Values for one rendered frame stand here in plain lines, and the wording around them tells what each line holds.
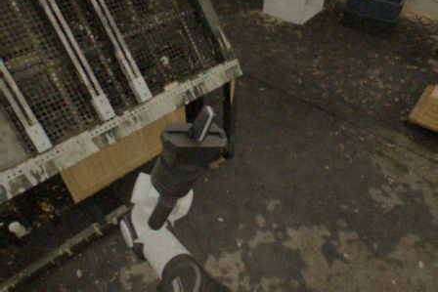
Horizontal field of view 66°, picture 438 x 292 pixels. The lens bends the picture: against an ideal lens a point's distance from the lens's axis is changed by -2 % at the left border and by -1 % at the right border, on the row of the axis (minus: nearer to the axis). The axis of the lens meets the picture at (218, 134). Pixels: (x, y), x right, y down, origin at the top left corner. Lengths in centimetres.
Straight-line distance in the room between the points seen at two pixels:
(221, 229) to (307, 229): 59
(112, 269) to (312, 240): 130
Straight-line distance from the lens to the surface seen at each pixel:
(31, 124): 180
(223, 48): 218
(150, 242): 92
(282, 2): 472
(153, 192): 71
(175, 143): 57
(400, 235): 267
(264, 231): 241
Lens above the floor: 209
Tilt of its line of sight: 45 degrees down
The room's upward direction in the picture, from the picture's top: straight up
